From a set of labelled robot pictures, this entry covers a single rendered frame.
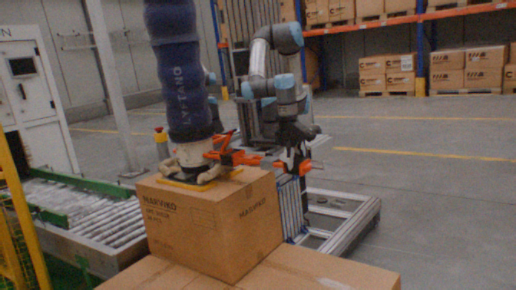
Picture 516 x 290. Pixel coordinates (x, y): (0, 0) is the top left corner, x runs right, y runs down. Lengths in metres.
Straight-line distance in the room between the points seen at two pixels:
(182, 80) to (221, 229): 0.67
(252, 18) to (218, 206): 1.16
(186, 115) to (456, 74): 7.15
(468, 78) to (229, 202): 7.18
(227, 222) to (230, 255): 0.15
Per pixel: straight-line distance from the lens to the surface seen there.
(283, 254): 1.96
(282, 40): 1.83
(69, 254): 2.68
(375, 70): 8.94
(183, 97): 1.75
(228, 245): 1.71
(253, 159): 1.62
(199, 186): 1.76
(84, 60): 12.08
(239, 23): 2.37
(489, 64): 8.36
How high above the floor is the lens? 1.57
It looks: 16 degrees down
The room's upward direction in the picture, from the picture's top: 8 degrees counter-clockwise
